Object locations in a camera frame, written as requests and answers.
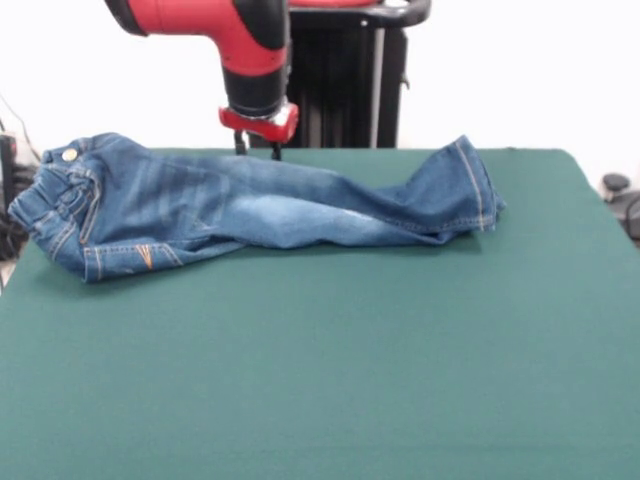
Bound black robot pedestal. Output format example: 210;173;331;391
247;0;432;150

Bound black office chair base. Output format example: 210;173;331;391
601;172;640;236

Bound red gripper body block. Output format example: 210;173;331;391
217;102;300;145

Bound black electronics box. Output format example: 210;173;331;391
0;133;19;217

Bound blue denim jeans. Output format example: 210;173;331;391
7;131;508;286

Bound dark green table cloth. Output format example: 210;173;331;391
0;146;640;480

